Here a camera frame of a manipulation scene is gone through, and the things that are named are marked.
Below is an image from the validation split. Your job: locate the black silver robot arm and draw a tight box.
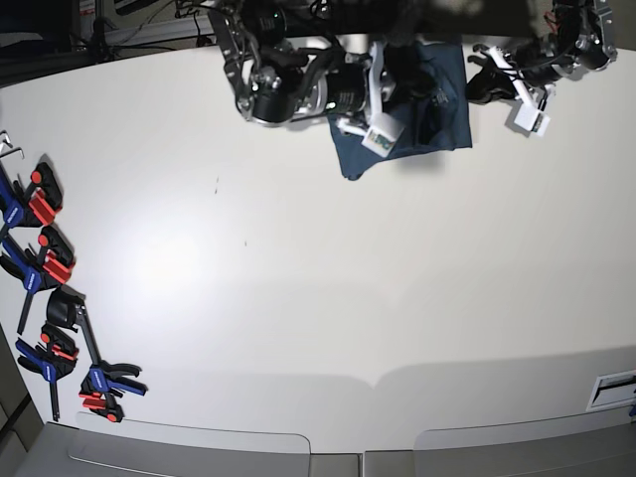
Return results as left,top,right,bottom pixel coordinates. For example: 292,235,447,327
203,1,441,156
466,0,617,111

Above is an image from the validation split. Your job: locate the white label plate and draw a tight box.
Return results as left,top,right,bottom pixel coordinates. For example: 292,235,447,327
586,371,635,412

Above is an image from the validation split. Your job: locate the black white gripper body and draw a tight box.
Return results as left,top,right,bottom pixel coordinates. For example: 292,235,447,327
317,41,397,137
468,43,558,111

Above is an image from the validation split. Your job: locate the dark blue T-shirt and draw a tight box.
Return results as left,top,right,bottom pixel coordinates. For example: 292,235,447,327
327,40,473,182

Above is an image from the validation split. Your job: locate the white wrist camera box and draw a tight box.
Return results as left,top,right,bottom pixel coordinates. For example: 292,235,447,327
506,101,551,137
362,112,404,158

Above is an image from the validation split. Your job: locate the metal hex key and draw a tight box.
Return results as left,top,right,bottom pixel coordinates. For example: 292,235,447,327
0,130,25,160

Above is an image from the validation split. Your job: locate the blue red bar clamp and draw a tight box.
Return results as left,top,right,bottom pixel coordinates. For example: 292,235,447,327
15,322,79,422
47,288,148,422
1,225,76,335
1,155,64,239

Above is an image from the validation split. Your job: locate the black hanging camera mount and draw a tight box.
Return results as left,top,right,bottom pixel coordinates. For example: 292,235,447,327
383,0,427,47

